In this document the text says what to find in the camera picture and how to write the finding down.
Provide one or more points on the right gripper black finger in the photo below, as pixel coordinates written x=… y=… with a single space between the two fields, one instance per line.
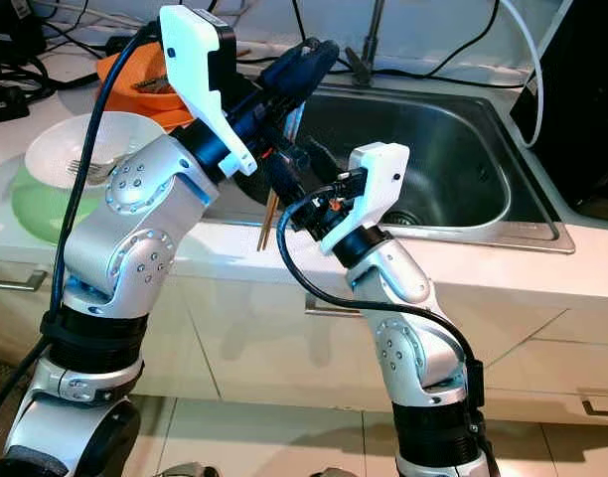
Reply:
x=286 y=184
x=314 y=161

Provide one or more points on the white bowl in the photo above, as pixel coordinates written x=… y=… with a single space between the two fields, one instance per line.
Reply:
x=66 y=139

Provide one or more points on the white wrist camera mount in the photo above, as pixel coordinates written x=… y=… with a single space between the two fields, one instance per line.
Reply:
x=379 y=179
x=190 y=60

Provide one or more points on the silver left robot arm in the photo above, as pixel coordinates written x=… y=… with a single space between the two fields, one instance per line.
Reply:
x=135 y=248

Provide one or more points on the brown wooden chopstick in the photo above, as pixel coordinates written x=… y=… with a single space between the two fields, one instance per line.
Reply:
x=267 y=224

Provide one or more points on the green plate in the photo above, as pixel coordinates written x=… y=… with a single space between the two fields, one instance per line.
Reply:
x=46 y=214

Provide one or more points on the grey floor fan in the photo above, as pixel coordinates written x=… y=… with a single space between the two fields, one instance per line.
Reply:
x=6 y=393

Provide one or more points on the black electronic box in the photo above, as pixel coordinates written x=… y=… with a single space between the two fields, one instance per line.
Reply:
x=11 y=30

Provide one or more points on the black power strip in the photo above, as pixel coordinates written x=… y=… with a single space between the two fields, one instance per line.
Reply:
x=16 y=104

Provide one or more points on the grey left robot foot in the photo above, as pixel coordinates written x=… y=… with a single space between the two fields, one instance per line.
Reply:
x=185 y=470

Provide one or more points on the grey robot foot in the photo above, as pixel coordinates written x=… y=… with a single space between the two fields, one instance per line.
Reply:
x=332 y=473
x=185 y=470

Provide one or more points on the grey right robot foot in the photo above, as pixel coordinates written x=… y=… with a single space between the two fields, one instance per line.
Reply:
x=332 y=473

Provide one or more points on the orange bowl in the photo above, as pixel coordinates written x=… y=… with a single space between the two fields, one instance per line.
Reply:
x=120 y=70

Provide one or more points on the orange plate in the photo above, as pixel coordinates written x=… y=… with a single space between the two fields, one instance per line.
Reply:
x=145 y=121

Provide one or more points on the stainless steel sink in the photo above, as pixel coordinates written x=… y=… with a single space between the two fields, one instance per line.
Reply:
x=443 y=139

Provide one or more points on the black appliance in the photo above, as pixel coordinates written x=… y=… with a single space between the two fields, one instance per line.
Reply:
x=582 y=99

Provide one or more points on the black power adapter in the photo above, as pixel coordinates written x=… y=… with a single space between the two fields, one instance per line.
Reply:
x=123 y=45

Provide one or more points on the white kitchen cabinet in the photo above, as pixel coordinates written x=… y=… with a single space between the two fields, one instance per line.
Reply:
x=244 y=348

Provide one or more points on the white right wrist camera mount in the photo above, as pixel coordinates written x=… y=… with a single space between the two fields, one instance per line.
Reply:
x=379 y=179

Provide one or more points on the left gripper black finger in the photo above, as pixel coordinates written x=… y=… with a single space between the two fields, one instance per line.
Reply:
x=302 y=99
x=299 y=62

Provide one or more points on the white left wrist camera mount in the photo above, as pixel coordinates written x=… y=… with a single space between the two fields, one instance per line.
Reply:
x=190 y=60

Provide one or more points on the dark metal faucet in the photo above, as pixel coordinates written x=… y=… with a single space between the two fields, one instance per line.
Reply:
x=369 y=40

